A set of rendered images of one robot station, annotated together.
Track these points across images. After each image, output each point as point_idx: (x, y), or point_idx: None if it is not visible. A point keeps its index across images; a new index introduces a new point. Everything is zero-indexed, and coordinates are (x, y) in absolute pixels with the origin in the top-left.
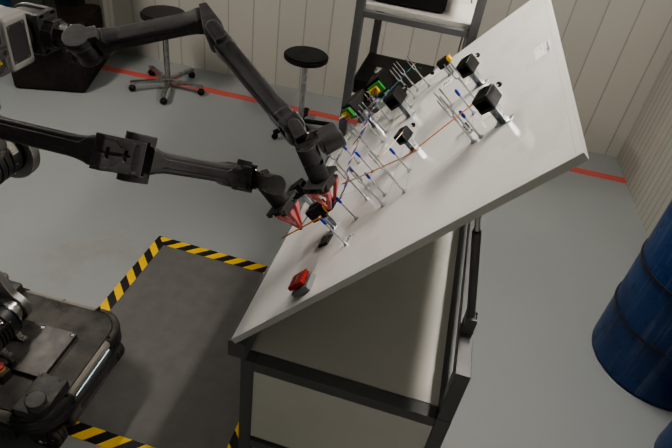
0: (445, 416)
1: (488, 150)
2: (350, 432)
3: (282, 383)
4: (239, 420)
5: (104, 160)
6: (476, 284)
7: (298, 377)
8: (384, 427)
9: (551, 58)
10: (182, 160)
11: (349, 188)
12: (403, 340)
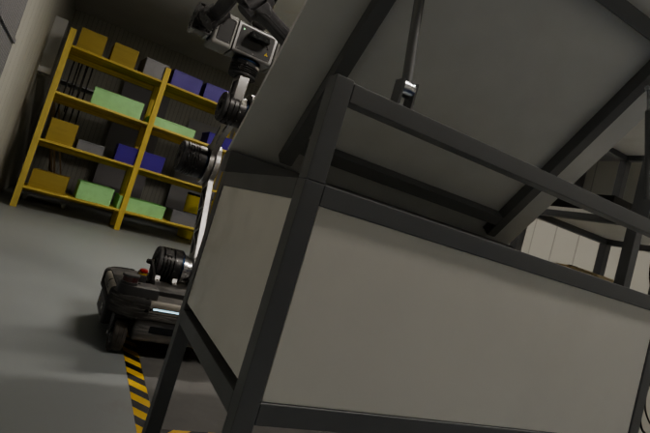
0: (305, 166)
1: None
2: (237, 256)
3: (229, 192)
4: (191, 274)
5: None
6: (414, 30)
7: (239, 173)
8: (259, 228)
9: None
10: (281, 22)
11: None
12: None
